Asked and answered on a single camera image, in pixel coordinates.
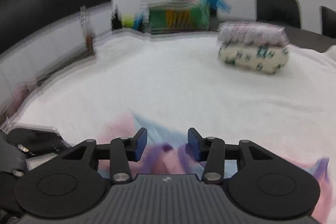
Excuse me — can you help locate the pink and blue garment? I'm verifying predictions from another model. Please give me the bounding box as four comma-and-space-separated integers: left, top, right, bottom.
97, 113, 335, 223

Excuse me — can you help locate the white towel table cover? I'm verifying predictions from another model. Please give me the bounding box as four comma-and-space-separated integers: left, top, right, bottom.
17, 34, 335, 177

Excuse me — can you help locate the folded cream flower garment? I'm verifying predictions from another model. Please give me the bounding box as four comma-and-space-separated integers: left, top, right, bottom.
218, 44, 289, 75

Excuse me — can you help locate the clear plastic bottle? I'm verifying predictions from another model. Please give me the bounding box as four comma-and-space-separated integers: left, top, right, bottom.
79, 6, 96, 54

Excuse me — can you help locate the folded lilac floral garment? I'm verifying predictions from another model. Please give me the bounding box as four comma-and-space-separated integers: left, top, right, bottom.
217, 22, 289, 47

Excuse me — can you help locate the black walkie-talkie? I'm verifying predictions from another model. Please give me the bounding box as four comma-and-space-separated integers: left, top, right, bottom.
110, 6, 122, 31

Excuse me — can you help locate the neon yellow object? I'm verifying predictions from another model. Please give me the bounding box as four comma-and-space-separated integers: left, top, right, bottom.
121, 15, 134, 28

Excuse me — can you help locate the green storage bag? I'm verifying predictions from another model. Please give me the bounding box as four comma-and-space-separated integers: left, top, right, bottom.
132, 0, 233, 35

